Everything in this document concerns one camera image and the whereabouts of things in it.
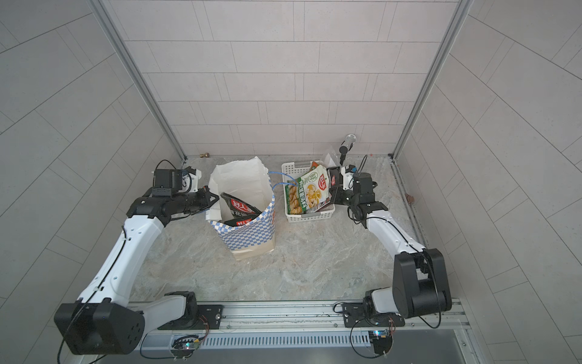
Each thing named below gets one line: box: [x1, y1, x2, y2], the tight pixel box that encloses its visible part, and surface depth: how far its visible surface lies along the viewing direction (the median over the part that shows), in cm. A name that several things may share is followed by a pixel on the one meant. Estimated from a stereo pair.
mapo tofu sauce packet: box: [284, 161, 332, 215], surface depth 95 cm
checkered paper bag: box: [206, 156, 276, 261], surface depth 78 cm
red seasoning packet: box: [326, 166, 341, 189], surface depth 88 cm
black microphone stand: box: [338, 145, 348, 167], surface depth 93 cm
